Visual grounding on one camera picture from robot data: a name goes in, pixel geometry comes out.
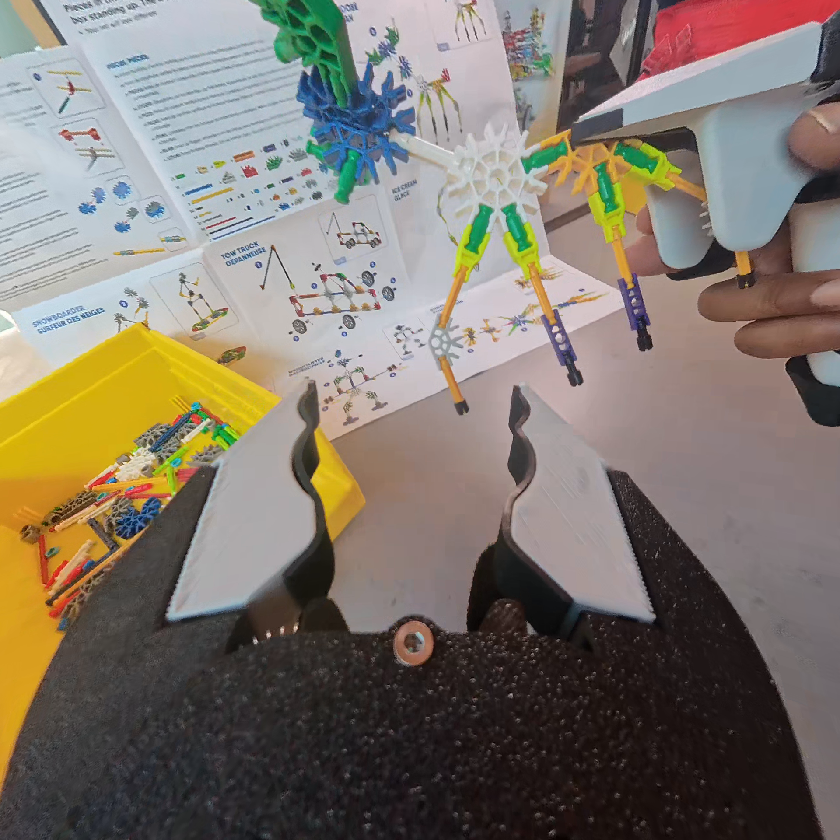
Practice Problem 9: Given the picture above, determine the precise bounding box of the yellow toy set box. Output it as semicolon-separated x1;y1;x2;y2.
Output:
493;0;573;142

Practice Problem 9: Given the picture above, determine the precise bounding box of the stack of red plastic bins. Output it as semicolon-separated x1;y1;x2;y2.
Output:
640;0;840;83

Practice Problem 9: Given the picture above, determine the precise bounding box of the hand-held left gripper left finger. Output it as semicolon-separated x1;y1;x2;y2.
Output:
165;381;336;627

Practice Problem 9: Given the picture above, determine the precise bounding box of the black printed cardboard box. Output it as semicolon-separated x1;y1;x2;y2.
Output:
564;0;657;129

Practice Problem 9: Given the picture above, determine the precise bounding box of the grey desk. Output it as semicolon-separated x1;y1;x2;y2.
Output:
276;217;840;828

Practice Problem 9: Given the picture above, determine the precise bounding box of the person's right hand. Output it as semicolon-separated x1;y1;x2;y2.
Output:
635;101;840;361

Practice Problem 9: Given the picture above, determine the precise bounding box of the green and blue toy assembly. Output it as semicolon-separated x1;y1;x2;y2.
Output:
248;0;418;206

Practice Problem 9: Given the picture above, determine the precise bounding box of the white toy instruction sheet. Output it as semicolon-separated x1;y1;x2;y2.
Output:
0;0;626;442

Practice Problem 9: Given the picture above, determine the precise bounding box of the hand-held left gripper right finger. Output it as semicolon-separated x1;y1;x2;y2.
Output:
495;384;657;641

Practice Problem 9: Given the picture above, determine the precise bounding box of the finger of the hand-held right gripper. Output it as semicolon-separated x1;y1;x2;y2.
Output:
570;23;826;157

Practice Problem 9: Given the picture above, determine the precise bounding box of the yellow divided plastic bin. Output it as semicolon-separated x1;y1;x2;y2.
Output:
0;322;366;775

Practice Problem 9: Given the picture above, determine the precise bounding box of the multicoloured toy hand assembly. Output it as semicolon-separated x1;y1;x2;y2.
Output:
394;121;756;416

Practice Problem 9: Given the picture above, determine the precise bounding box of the pile of toy pieces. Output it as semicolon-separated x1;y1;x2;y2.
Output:
18;400;242;632

